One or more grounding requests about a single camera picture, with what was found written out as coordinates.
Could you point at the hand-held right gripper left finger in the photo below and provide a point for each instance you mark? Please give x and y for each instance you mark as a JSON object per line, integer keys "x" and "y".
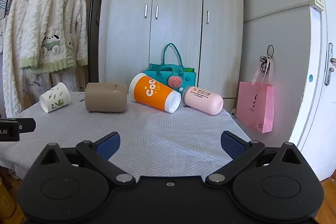
{"x": 108, "y": 146}

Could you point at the pink cup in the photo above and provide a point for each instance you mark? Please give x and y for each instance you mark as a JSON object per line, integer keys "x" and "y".
{"x": 203, "y": 100}

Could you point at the teal felt handbag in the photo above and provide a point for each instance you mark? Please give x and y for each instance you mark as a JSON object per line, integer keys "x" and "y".
{"x": 172, "y": 74}

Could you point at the white door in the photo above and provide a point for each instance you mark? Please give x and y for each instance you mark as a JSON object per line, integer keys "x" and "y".
{"x": 319, "y": 69}

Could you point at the beige cup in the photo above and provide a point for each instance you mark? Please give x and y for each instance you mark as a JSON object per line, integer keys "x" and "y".
{"x": 106, "y": 97}

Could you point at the white patterned pajama pants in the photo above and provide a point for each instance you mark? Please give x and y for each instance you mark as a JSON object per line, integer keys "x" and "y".
{"x": 43, "y": 83}

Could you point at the white leaf-print paper cup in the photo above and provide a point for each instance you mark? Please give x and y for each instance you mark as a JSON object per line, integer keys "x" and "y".
{"x": 54, "y": 98}

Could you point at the orange cup with white rim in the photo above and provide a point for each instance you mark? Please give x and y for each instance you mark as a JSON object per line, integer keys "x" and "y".
{"x": 153, "y": 92}

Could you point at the white patterned tablecloth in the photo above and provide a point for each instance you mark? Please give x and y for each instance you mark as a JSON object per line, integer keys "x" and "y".
{"x": 147, "y": 134}

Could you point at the white fluffy robe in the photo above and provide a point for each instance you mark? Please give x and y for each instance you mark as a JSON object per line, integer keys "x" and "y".
{"x": 13, "y": 56}

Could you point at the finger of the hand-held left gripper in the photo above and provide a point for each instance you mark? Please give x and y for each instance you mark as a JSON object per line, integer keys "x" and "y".
{"x": 27, "y": 125}

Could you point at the cardboard box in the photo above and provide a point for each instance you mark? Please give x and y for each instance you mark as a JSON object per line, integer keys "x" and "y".
{"x": 5, "y": 201}

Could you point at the grey wooden wardrobe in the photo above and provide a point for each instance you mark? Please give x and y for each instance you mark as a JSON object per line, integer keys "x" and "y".
{"x": 173, "y": 16}

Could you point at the black metal clothes rack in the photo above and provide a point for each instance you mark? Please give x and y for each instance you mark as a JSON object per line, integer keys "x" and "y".
{"x": 94, "y": 3}

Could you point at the white fluffy green-trim jacket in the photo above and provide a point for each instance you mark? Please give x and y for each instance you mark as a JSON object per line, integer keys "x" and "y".
{"x": 56, "y": 16}

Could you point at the pink paper shopping bag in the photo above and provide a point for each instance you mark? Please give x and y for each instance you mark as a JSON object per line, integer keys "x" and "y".
{"x": 256, "y": 106}

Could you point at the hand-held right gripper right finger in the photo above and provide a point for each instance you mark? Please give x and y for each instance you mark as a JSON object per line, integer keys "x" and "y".
{"x": 232, "y": 146}

